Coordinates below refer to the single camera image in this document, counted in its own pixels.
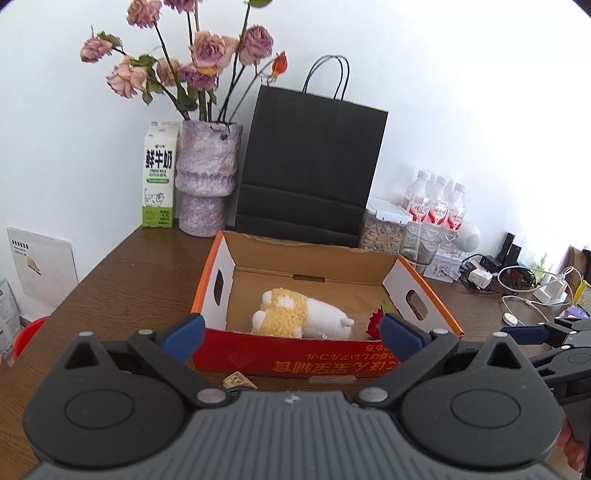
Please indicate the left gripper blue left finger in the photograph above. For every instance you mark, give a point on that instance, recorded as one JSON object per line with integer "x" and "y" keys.
{"x": 181, "y": 340}

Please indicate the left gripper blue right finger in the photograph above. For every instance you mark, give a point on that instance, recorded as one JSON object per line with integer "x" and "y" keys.
{"x": 402, "y": 338}

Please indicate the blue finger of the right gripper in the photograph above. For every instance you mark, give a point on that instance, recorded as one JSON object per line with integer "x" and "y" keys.
{"x": 527, "y": 335}

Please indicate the red artificial rose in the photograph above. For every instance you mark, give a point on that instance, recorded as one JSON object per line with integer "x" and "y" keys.
{"x": 373, "y": 326}

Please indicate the yellow white plush toy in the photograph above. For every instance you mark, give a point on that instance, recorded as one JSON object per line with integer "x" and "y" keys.
{"x": 286, "y": 313}

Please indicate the person right hand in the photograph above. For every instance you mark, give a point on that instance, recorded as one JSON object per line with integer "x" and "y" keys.
{"x": 574, "y": 451}

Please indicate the yellow wrapped candy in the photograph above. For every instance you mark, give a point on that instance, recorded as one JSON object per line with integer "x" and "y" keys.
{"x": 237, "y": 381}

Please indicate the white power adapter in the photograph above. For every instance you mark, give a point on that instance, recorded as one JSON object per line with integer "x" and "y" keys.
{"x": 480, "y": 278}

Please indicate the black charger stand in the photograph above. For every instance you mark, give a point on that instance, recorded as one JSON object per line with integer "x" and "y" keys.
{"x": 509, "y": 252}

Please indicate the white floral tin box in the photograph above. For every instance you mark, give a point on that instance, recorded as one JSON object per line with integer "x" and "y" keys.
{"x": 445, "y": 266}

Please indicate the red cardboard box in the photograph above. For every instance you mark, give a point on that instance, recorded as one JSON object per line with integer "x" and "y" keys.
{"x": 240, "y": 268}

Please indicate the clear glass cup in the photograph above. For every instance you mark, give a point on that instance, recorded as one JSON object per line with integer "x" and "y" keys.
{"x": 420, "y": 245}

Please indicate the white round speaker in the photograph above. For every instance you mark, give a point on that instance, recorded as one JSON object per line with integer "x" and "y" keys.
{"x": 468, "y": 239}

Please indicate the seed container white lid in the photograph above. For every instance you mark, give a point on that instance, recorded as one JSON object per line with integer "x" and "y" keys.
{"x": 383, "y": 226}

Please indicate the water bottle right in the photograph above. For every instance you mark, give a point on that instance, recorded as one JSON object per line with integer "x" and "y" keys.
{"x": 456, "y": 209}

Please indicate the water bottle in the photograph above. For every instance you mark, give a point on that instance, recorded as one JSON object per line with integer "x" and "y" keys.
{"x": 456, "y": 209}
{"x": 415, "y": 200}
{"x": 438, "y": 203}

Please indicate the water bottle left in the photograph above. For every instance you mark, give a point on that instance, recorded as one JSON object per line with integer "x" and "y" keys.
{"x": 415, "y": 200}

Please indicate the water bottle middle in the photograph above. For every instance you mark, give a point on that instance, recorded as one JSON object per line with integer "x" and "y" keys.
{"x": 438, "y": 203}

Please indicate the white envelope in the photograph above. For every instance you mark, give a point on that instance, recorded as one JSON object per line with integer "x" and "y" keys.
{"x": 45, "y": 266}

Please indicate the purple ceramic vase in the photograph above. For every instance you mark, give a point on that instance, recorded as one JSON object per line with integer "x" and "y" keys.
{"x": 206, "y": 174}

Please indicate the milk carton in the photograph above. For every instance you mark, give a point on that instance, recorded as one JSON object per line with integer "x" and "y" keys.
{"x": 158, "y": 174}

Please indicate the black paper bag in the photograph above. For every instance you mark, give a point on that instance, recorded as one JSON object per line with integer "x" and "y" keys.
{"x": 309, "y": 165}

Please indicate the dried pink roses bouquet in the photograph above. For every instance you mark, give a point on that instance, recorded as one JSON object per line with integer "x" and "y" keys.
{"x": 199, "y": 83}

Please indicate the white charging cable puck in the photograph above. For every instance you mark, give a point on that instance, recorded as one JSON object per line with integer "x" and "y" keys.
{"x": 534, "y": 306}

